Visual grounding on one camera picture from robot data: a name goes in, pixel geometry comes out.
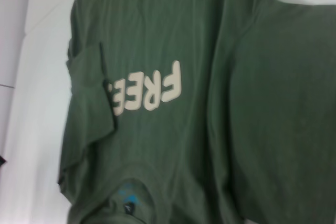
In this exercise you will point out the dark green FREE T-shirt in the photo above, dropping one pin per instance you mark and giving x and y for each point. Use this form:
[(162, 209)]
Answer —
[(197, 129)]

